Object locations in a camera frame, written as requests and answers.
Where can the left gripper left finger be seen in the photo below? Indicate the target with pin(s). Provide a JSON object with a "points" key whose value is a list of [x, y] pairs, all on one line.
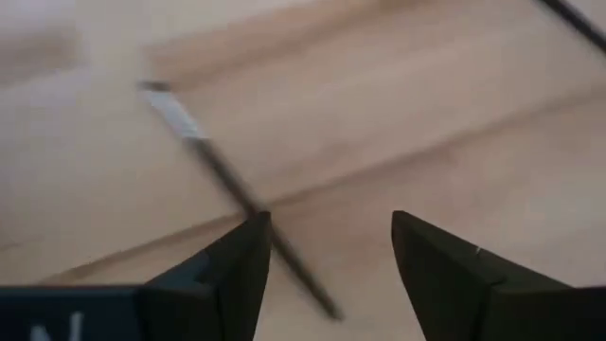
{"points": [[189, 303]]}

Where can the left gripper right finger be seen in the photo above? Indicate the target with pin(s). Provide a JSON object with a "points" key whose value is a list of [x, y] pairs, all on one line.
{"points": [[473, 298]]}

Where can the thin black makeup brush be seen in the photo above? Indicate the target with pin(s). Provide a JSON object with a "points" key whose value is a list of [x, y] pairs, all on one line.
{"points": [[577, 21], [213, 161]]}

